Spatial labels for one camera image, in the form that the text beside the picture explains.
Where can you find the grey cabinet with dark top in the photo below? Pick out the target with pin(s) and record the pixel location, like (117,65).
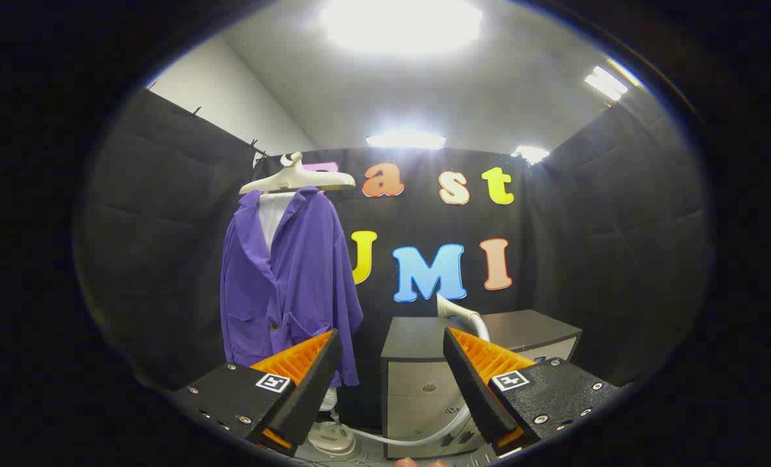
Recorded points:
(417,337)

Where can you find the large ceiling light panel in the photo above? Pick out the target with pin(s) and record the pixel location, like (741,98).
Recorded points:
(401,23)

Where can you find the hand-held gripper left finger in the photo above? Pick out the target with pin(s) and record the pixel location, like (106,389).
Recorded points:
(314,389)

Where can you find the white garment steamer head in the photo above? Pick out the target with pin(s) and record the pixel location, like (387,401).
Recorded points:
(453,309)

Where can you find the white clothes hanger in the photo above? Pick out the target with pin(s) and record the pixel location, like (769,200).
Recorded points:
(294,178)

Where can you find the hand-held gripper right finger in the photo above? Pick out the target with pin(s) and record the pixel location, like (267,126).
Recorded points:
(473,389)

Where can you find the white garment steamer base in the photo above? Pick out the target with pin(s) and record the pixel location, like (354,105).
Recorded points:
(330,441)

